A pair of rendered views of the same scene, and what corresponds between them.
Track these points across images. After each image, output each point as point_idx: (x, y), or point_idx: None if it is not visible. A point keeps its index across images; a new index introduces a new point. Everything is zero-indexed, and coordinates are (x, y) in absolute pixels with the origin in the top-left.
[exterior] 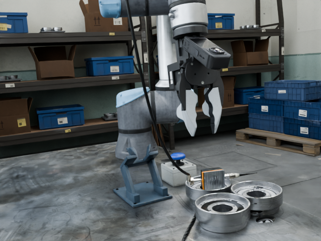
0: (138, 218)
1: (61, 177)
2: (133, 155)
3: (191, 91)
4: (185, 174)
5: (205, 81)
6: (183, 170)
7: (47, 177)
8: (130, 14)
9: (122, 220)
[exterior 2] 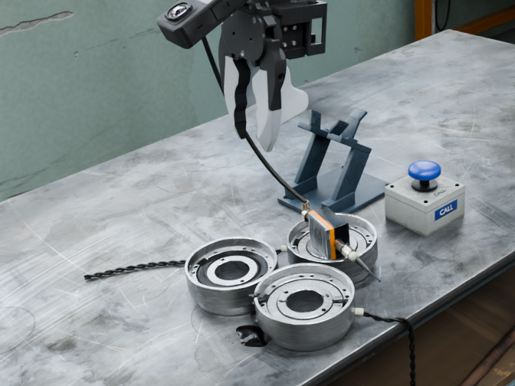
0: (239, 214)
1: (395, 107)
2: (308, 125)
3: (232, 61)
4: (294, 196)
5: (245, 52)
6: (288, 188)
7: (388, 98)
8: None
9: (233, 204)
